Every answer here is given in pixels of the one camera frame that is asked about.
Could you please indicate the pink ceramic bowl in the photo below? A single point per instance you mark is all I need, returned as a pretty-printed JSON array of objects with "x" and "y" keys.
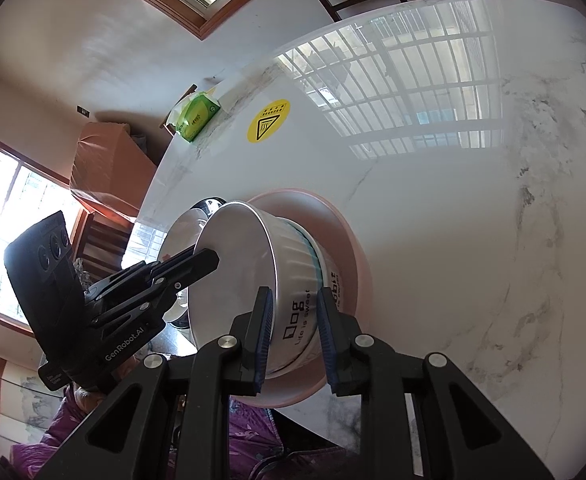
[{"x": 329, "y": 228}]

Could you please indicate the green tissue box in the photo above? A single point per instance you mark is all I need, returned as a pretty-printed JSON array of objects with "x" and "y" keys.
[{"x": 200, "y": 108}]

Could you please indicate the white ribbed ceramic bowl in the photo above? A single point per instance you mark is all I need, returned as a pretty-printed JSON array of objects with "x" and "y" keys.
[{"x": 257, "y": 249}]

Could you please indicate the black rimmed white plate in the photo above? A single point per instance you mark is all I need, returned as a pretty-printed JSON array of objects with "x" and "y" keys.
[{"x": 183, "y": 234}]

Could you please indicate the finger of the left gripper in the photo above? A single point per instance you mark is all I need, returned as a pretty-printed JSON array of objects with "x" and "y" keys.
[{"x": 148, "y": 286}]

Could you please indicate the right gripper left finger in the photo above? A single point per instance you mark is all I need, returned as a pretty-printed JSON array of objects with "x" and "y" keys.
[{"x": 230, "y": 365}]

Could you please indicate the side window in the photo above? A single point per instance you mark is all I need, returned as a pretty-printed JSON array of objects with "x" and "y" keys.
[{"x": 29, "y": 192}]

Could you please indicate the pink covered furniture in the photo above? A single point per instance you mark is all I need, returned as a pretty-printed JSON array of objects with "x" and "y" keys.
[{"x": 110, "y": 173}]

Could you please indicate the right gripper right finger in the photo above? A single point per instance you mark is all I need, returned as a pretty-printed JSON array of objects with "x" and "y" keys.
[{"x": 357, "y": 364}]

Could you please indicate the black wall switch plate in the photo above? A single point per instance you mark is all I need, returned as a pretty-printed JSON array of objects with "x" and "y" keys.
[{"x": 82, "y": 111}]

